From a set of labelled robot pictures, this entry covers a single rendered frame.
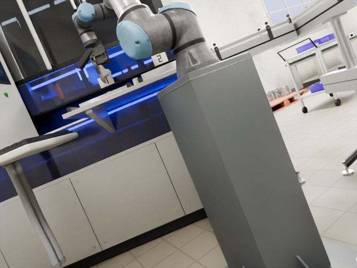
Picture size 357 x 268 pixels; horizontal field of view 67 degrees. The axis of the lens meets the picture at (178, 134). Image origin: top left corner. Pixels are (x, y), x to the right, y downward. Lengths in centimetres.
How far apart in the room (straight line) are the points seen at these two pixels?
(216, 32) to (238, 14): 79
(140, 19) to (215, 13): 539
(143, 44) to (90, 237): 131
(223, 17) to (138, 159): 500
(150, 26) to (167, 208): 116
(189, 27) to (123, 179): 106
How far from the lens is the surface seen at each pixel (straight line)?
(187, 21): 92
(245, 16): 670
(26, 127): 165
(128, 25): 85
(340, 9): 167
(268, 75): 657
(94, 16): 143
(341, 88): 188
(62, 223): 186
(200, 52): 89
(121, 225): 178
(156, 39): 86
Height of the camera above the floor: 71
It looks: 5 degrees down
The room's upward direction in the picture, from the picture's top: 23 degrees counter-clockwise
